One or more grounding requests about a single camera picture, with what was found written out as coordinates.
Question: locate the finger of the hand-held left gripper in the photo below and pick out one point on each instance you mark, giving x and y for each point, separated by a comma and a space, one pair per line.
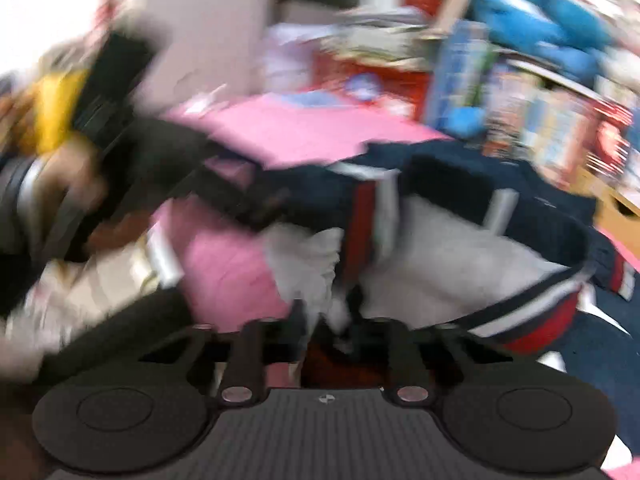
240, 195

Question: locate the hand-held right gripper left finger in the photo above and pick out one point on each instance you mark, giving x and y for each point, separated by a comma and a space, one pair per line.
297, 330

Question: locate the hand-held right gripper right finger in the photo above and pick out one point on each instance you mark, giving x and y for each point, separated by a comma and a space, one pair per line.
400, 350

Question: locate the navy white jacket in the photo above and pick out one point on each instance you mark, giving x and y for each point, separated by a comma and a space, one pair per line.
450, 260

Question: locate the yellow bag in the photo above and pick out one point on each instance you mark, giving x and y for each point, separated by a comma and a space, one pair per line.
55, 110

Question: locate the blue booklet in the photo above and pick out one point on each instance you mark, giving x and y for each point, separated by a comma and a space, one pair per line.
315, 99

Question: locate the loose white paper sheets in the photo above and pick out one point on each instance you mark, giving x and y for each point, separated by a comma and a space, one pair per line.
287, 55

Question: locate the red plastic crate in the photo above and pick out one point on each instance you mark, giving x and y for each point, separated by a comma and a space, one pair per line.
370, 85

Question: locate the stack of papers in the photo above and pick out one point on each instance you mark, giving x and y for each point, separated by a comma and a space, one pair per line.
380, 30

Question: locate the round blue plush ball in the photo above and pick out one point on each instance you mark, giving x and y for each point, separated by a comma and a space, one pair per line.
462, 120

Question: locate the wooden drawer organizer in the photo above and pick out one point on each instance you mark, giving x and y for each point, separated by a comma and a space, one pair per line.
615, 210

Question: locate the red basket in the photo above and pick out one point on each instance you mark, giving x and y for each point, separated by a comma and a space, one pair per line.
422, 5

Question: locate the row of colourful books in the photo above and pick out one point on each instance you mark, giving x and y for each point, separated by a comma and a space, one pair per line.
540, 110

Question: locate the blue white plush toy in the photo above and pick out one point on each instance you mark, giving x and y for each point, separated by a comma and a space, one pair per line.
500, 15

